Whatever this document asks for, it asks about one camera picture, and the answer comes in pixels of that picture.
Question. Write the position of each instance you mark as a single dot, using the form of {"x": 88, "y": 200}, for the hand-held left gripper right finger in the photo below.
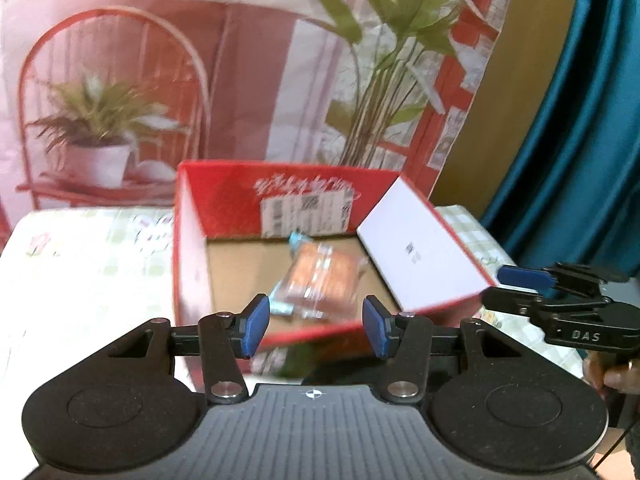
{"x": 375, "y": 325}

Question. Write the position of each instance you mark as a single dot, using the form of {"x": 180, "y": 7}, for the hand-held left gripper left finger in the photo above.
{"x": 257, "y": 322}

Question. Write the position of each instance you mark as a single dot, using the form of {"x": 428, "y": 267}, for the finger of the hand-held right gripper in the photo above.
{"x": 507, "y": 301}
{"x": 520, "y": 276}

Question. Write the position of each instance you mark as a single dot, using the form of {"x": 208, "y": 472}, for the green packet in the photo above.
{"x": 300, "y": 360}

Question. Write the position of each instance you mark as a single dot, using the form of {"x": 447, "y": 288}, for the orange clear snack packet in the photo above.
{"x": 320, "y": 280}

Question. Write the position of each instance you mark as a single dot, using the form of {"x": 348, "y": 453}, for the small teal packet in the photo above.
{"x": 299, "y": 241}

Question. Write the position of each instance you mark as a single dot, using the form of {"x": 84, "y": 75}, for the red cardboard box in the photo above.
{"x": 227, "y": 210}

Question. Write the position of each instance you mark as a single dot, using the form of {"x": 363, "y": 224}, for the person's right hand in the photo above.
{"x": 617, "y": 375}

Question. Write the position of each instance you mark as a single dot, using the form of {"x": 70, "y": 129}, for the teal curtain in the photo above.
{"x": 575, "y": 135}

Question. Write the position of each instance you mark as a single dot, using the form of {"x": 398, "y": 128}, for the printed wall backdrop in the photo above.
{"x": 240, "y": 60}

